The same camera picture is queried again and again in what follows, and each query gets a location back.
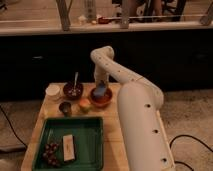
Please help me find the blue sponge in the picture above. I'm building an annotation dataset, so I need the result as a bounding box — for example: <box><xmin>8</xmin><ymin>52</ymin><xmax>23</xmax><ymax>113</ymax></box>
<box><xmin>93</xmin><ymin>84</ymin><xmax>107</xmax><ymax>98</ymax></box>

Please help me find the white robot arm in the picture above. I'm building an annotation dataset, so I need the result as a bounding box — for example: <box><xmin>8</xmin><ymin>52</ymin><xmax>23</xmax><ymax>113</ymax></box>
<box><xmin>90</xmin><ymin>46</ymin><xmax>176</xmax><ymax>171</ymax></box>

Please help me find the red bowl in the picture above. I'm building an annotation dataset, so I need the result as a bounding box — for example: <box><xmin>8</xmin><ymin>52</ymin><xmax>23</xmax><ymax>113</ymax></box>
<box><xmin>88</xmin><ymin>88</ymin><xmax>113</xmax><ymax>108</ymax></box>

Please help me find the dark brown bowl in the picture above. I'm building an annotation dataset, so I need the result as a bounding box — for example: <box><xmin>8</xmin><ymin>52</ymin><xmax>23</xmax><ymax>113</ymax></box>
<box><xmin>63</xmin><ymin>82</ymin><xmax>83</xmax><ymax>100</ymax></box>

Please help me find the metal spoon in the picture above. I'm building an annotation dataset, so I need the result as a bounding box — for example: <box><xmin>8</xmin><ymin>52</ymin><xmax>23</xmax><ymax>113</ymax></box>
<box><xmin>72</xmin><ymin>72</ymin><xmax>79</xmax><ymax>96</ymax></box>

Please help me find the orange fruit toy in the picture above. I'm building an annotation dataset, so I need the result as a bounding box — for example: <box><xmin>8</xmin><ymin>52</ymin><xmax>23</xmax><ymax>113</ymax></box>
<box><xmin>78</xmin><ymin>98</ymin><xmax>91</xmax><ymax>112</ymax></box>

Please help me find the dark small cup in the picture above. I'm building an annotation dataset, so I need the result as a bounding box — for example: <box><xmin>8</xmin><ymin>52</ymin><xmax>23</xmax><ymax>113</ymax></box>
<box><xmin>59</xmin><ymin>102</ymin><xmax>72</xmax><ymax>116</ymax></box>

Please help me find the white small cup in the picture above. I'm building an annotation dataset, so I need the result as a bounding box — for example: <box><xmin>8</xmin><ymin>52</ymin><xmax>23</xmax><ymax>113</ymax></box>
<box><xmin>45</xmin><ymin>84</ymin><xmax>60</xmax><ymax>100</ymax></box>

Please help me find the green plastic tray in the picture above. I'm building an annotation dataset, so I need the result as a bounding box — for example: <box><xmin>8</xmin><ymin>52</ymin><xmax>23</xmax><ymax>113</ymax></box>
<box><xmin>32</xmin><ymin>117</ymin><xmax>104</xmax><ymax>171</ymax></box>

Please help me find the white rectangular block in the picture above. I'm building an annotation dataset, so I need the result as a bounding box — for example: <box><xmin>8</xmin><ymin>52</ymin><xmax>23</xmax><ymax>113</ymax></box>
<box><xmin>63</xmin><ymin>135</ymin><xmax>75</xmax><ymax>161</ymax></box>

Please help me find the bunch of dark grapes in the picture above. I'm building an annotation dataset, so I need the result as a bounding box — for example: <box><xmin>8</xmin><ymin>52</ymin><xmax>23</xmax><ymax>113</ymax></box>
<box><xmin>42</xmin><ymin>143</ymin><xmax>60</xmax><ymax>167</ymax></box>

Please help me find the black floor cable left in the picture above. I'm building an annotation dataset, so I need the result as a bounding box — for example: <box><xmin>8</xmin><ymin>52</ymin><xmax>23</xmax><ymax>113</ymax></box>
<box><xmin>0</xmin><ymin>105</ymin><xmax>28</xmax><ymax>149</ymax></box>

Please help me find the black floor cable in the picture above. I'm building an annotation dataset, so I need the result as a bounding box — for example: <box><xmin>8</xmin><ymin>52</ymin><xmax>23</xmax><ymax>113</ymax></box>
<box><xmin>0</xmin><ymin>105</ymin><xmax>28</xmax><ymax>149</ymax></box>
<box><xmin>169</xmin><ymin>134</ymin><xmax>213</xmax><ymax>171</ymax></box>

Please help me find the black floor cable right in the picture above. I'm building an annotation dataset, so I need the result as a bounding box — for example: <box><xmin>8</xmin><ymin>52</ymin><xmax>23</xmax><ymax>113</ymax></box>
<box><xmin>169</xmin><ymin>134</ymin><xmax>213</xmax><ymax>171</ymax></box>

